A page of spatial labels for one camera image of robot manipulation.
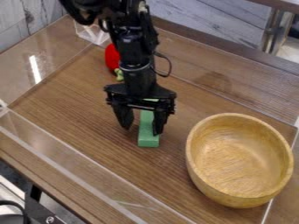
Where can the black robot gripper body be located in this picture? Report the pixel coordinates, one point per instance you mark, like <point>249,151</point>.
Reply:
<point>138,93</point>

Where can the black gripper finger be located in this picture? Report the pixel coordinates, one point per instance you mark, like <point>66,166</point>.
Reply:
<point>160,117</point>
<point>124,115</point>

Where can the green rectangular stick block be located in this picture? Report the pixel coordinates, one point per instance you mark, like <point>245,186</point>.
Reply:
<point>146,139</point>

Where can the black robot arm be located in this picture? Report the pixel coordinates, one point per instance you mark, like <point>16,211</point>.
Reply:
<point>125,20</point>

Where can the brown wooden bowl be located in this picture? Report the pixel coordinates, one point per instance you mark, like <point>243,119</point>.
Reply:
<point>239,160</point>

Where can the red plush strawberry toy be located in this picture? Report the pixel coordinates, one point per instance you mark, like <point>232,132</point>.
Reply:
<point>112,59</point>

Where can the clear acrylic front barrier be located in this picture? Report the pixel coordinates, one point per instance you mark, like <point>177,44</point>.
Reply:
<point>98,196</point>

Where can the metal background table leg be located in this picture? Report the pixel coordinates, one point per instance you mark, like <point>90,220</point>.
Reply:
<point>276,30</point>

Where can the clear acrylic corner bracket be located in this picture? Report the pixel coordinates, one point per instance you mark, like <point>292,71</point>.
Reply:
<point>92,34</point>

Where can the black table frame leg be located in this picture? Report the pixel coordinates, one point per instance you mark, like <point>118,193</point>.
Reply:
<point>33,213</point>

